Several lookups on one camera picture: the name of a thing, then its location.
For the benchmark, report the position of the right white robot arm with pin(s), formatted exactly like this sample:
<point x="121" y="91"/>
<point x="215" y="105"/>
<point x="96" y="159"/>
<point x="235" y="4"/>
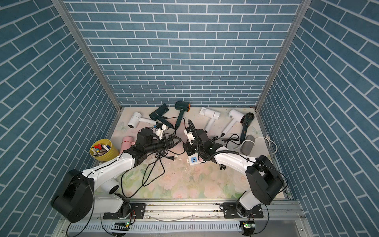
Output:
<point x="265" y="181"/>

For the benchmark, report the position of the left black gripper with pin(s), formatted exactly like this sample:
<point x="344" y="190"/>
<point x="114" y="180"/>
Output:
<point x="169" y="142"/>

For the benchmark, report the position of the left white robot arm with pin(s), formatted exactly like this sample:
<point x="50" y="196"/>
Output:
<point x="95" y="190"/>

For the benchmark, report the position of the pink hair dryer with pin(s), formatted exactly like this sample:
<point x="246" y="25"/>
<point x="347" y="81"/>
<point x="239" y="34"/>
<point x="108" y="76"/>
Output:
<point x="126" y="143"/>

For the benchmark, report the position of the white folding hair dryer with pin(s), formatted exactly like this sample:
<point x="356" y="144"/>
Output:
<point x="212" y="114"/>

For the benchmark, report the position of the dark green dryer right corner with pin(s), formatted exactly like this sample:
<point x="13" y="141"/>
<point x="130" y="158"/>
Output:
<point x="246" y="122"/>

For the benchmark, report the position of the white glossy hair dryer right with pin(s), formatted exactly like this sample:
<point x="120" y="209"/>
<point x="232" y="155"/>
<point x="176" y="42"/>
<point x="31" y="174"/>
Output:
<point x="236" y="117"/>

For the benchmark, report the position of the white hair dryer far left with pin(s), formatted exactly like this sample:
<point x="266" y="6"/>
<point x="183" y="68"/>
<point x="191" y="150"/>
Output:
<point x="136" y="118"/>

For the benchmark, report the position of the white wall cable connector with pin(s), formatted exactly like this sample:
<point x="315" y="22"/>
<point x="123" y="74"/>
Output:
<point x="271" y="143"/>

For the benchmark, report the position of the dark green dryer angled nozzle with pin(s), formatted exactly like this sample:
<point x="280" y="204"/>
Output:
<point x="158" y="115"/>

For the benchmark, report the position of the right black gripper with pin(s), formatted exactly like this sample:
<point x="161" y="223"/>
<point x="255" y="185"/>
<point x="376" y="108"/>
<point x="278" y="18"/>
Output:
<point x="189" y="150"/>

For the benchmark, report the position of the white power strip coloured sockets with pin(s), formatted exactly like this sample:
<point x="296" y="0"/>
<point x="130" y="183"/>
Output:
<point x="193" y="159"/>

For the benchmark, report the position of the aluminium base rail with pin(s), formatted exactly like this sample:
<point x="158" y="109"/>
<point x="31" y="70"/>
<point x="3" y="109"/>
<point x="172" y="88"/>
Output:
<point x="153" y="218"/>

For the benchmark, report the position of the dark green dryer centre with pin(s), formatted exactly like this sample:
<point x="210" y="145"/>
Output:
<point x="182" y="107"/>

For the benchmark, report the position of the yellow cup of pens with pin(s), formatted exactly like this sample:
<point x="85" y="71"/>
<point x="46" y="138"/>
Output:
<point x="103" y="150"/>

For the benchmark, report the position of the large white dryer front left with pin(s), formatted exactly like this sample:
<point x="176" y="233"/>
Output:
<point x="110" y="186"/>

